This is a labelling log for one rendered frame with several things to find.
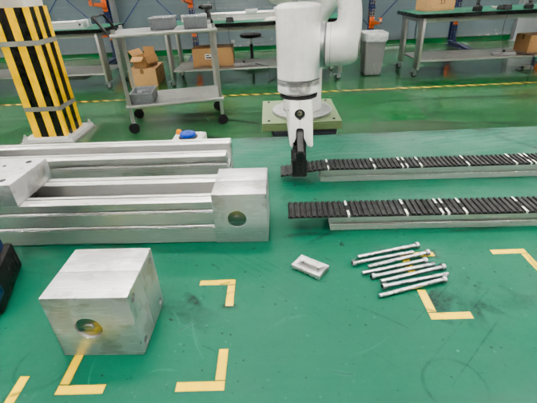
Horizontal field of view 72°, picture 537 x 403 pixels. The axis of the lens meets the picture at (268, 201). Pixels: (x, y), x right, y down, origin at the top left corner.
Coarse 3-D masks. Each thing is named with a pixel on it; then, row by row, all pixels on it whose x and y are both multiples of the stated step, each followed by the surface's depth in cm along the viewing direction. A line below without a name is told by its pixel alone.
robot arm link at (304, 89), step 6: (318, 78) 72; (282, 84) 72; (288, 84) 71; (294, 84) 71; (300, 84) 71; (306, 84) 71; (312, 84) 71; (318, 84) 72; (282, 90) 72; (288, 90) 71; (294, 90) 71; (300, 90) 71; (306, 90) 71; (312, 90) 72; (318, 90) 73; (294, 96) 73; (300, 96) 72
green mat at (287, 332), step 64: (512, 128) 107; (320, 192) 79; (384, 192) 78; (448, 192) 77; (512, 192) 76; (64, 256) 63; (192, 256) 62; (256, 256) 61; (320, 256) 60; (448, 256) 59; (512, 256) 58; (0, 320) 51; (192, 320) 50; (256, 320) 49; (320, 320) 49; (384, 320) 48; (448, 320) 48; (512, 320) 48; (0, 384) 43; (128, 384) 42; (256, 384) 41; (320, 384) 41; (384, 384) 41; (448, 384) 40; (512, 384) 40
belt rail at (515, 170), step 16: (320, 176) 83; (336, 176) 82; (352, 176) 82; (368, 176) 82; (384, 176) 82; (400, 176) 82; (416, 176) 82; (432, 176) 82; (448, 176) 82; (464, 176) 82; (480, 176) 81; (496, 176) 81; (512, 176) 81
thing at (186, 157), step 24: (48, 144) 87; (72, 144) 86; (96, 144) 86; (120, 144) 85; (144, 144) 84; (168, 144) 84; (192, 144) 84; (216, 144) 84; (72, 168) 81; (96, 168) 79; (120, 168) 79; (144, 168) 79; (168, 168) 79; (192, 168) 79; (216, 168) 79
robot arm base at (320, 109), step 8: (320, 72) 112; (320, 80) 113; (320, 88) 115; (320, 96) 116; (280, 104) 125; (312, 104) 114; (320, 104) 118; (272, 112) 120; (280, 112) 117; (320, 112) 116; (328, 112) 116
